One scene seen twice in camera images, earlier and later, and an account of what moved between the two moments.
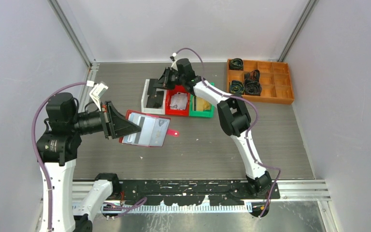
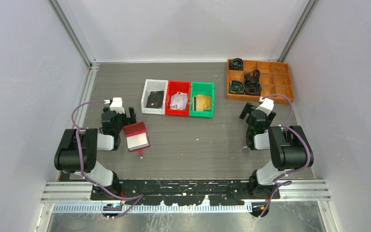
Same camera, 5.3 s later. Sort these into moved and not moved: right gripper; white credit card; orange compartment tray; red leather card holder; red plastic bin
Moved: right gripper; red leather card holder
Not moved: white credit card; red plastic bin; orange compartment tray
